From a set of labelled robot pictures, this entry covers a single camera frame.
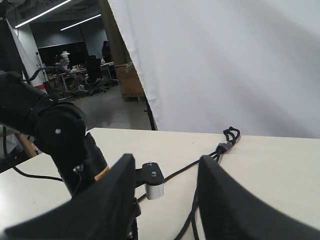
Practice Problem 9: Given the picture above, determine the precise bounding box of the standing person in background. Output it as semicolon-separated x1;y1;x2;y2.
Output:
101;40;113;63

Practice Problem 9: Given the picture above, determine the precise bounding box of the wooden crate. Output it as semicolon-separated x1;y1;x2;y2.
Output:
115;64;145;99

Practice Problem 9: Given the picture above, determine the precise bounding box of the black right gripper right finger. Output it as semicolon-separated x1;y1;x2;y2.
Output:
198;156;320;240

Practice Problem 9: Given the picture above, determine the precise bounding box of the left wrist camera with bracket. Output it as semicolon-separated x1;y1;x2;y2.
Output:
142;162;165;200

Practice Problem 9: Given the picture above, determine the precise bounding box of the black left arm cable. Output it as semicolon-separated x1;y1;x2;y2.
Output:
0;124;83;191

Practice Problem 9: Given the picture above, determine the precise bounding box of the white backdrop cloth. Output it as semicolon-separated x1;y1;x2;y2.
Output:
109;0;320;138

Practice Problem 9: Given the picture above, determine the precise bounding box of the black office chair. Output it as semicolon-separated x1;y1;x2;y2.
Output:
84;55;110;96

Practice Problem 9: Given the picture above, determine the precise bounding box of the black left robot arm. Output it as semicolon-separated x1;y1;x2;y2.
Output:
0;72;143;240

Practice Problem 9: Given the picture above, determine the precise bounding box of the seated person in background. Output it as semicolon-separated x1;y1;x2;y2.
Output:
55;55;69;75

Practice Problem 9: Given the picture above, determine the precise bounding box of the background office desk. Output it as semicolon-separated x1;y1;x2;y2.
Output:
44;63;118;98

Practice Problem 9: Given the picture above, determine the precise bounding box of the black backdrop stand pole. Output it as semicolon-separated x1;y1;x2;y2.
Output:
145;99;157;131

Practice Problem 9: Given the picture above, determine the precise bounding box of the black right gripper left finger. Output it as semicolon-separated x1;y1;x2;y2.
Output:
0;154;135;240

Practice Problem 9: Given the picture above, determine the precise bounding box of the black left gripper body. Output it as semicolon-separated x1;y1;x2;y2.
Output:
124;167;151;240

